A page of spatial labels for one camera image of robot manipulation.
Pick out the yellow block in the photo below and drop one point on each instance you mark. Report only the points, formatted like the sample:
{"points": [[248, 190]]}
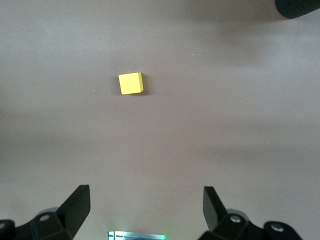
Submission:
{"points": [[130, 83]]}

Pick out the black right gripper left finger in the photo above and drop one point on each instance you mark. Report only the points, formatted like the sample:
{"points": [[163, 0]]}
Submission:
{"points": [[72, 215]]}

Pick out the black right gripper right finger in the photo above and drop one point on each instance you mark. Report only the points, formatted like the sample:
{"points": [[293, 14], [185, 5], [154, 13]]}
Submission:
{"points": [[220, 220]]}

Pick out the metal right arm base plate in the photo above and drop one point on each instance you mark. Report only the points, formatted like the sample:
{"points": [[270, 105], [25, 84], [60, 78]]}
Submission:
{"points": [[136, 236]]}

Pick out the black cylindrical object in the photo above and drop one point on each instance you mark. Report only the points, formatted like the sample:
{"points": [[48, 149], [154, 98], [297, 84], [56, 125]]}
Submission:
{"points": [[297, 8]]}

